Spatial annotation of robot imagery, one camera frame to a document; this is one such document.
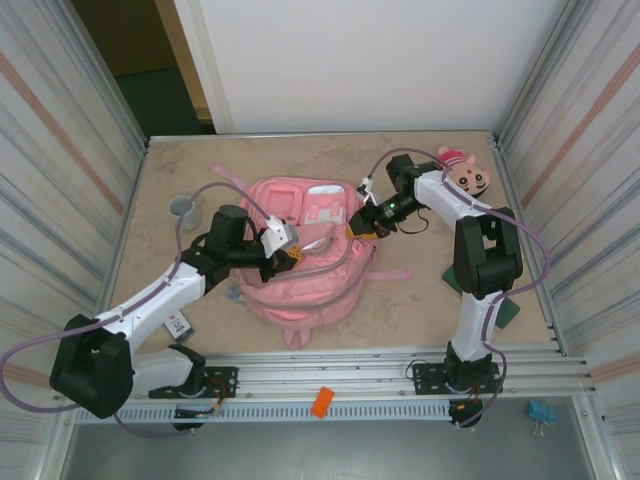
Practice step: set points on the black round clamp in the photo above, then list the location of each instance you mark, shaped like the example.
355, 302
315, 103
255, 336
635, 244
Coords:
187, 426
457, 415

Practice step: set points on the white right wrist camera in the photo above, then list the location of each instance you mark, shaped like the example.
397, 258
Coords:
365, 190

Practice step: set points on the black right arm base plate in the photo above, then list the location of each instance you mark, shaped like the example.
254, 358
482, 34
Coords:
425, 375

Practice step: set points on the dark green notebook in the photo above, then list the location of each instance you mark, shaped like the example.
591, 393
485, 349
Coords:
506, 312

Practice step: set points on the orange plastic block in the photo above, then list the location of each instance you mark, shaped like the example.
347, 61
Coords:
322, 402

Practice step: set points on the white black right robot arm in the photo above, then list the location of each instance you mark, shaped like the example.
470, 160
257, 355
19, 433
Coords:
472, 330

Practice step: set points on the plush doll with pink hat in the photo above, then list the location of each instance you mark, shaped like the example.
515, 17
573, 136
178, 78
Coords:
470, 180

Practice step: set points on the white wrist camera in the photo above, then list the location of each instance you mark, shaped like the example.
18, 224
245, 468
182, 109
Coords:
365, 190
277, 235

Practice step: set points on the pink school backpack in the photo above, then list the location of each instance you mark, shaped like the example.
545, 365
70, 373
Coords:
305, 295

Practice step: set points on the tan wooden door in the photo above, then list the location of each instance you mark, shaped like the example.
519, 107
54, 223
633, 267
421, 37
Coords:
185, 60

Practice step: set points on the grey plastic cup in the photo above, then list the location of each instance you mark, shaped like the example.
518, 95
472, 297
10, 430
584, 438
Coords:
192, 217

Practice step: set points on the black white card pack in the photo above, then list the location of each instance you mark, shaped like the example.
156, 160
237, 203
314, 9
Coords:
179, 327

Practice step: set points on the aluminium mounting rail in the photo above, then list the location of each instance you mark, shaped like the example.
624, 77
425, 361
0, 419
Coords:
325, 372

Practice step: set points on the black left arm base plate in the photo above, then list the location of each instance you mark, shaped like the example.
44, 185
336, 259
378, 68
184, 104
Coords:
225, 375

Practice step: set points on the blue binder clip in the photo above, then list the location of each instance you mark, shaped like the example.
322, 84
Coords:
541, 411

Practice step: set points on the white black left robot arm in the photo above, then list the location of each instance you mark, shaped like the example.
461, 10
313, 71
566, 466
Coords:
150, 300

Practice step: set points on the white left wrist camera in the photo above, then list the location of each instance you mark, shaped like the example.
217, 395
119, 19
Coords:
277, 235

